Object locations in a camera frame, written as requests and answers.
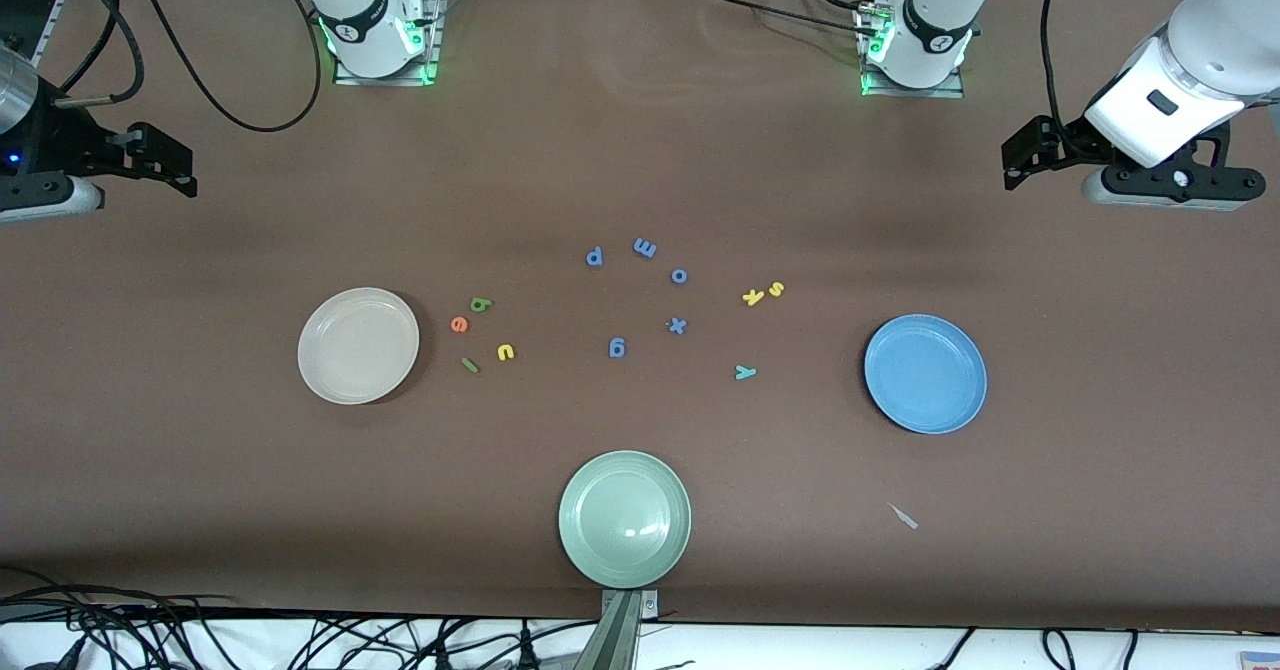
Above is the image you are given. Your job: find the blue plate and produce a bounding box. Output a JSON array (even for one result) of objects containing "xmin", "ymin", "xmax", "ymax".
[{"xmin": 864, "ymin": 314, "xmax": 988, "ymax": 435}]

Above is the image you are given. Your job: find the beige brown plate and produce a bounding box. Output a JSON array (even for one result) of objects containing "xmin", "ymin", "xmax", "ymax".
[{"xmin": 297, "ymin": 287, "xmax": 421, "ymax": 406}]

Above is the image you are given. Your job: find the brown table cover sheet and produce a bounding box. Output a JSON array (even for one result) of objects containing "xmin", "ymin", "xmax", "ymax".
[{"xmin": 0, "ymin": 0, "xmax": 1280, "ymax": 633}]

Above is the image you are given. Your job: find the pale green plate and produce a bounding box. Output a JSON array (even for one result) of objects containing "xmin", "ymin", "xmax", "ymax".
[{"xmin": 558, "ymin": 450, "xmax": 693, "ymax": 589}]

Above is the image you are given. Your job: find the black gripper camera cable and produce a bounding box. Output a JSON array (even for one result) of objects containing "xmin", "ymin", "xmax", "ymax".
[{"xmin": 55, "ymin": 0, "xmax": 147, "ymax": 111}]

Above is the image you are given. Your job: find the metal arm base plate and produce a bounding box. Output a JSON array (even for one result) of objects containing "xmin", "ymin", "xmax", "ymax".
[
  {"xmin": 858, "ymin": 5, "xmax": 967, "ymax": 99},
  {"xmin": 333, "ymin": 0, "xmax": 443, "ymax": 87}
]

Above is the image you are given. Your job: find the black looping arm cable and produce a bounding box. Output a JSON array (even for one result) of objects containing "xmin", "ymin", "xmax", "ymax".
[{"xmin": 125, "ymin": 0, "xmax": 323, "ymax": 134}]

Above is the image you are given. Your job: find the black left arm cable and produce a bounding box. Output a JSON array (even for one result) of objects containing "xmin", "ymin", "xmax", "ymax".
[{"xmin": 1038, "ymin": 0, "xmax": 1079, "ymax": 141}]

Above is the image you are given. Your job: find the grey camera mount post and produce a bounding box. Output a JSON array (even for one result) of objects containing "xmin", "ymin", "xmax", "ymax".
[{"xmin": 572, "ymin": 588, "xmax": 661, "ymax": 670}]

